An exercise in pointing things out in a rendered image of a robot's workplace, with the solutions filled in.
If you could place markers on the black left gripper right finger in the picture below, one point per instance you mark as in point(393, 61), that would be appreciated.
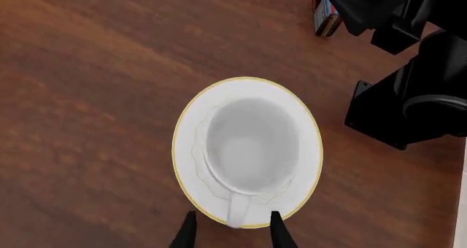
point(280, 235)

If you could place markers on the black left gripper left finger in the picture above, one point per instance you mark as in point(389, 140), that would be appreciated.
point(185, 235)

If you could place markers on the white plate with yellow rim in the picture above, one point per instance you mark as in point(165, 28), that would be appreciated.
point(299, 187)

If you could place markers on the white mug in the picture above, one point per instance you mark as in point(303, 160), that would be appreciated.
point(251, 149)

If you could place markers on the printed food box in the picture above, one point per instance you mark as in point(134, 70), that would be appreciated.
point(324, 19)

